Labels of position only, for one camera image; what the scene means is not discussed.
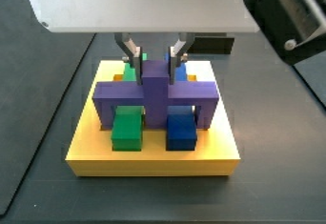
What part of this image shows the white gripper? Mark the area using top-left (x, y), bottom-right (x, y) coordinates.
top-left (29, 0), bottom-right (257, 85)

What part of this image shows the purple three-legged block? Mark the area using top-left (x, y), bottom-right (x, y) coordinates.
top-left (93, 61), bottom-right (219, 129)

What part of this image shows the yellow slotted board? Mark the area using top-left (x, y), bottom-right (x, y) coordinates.
top-left (65, 59), bottom-right (241, 177)

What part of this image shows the blue long bar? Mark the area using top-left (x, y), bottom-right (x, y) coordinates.
top-left (162, 53), bottom-right (199, 152)

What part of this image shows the green long bar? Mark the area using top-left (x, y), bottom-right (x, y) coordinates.
top-left (109, 52), bottom-right (149, 152)

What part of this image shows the black angle bracket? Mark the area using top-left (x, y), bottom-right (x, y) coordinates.
top-left (187, 37), bottom-right (233, 54)

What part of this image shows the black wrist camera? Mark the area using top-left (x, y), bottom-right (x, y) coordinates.
top-left (243, 0), bottom-right (326, 66)

